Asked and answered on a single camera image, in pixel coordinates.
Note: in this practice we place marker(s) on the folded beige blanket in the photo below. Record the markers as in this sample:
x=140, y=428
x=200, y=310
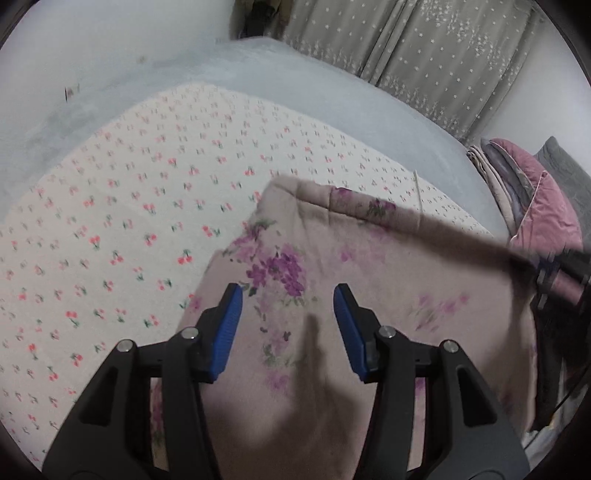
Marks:
x=494, y=180

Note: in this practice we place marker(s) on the pink velvet quilt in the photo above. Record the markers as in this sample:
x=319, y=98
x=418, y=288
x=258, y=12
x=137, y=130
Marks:
x=549, y=217

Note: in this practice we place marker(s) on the pale blue fleece blanket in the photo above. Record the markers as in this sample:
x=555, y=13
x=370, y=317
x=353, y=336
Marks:
x=323, y=92

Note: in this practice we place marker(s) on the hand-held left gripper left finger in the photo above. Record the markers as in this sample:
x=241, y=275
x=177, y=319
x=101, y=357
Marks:
x=226, y=332

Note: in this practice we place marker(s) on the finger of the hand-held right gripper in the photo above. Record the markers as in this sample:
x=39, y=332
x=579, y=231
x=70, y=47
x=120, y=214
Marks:
x=561, y=284
x=577, y=259

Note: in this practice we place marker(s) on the floral padded jacket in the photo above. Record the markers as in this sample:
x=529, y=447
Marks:
x=369, y=240

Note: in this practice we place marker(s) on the grey star print curtain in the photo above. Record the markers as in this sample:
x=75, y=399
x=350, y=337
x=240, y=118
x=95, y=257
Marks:
x=461, y=60
x=341, y=32

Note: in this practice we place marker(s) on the cherry print bed sheet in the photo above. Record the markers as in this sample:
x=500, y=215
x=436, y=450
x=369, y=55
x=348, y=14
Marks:
x=138, y=184

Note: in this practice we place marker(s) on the olive green hanging jacket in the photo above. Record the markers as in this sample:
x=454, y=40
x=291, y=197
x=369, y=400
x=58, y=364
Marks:
x=258, y=11

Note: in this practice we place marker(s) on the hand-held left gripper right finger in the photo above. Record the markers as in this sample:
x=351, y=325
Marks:
x=351, y=332

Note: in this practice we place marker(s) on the grey quilted pillow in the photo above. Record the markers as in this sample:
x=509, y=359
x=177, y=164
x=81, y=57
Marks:
x=568, y=175

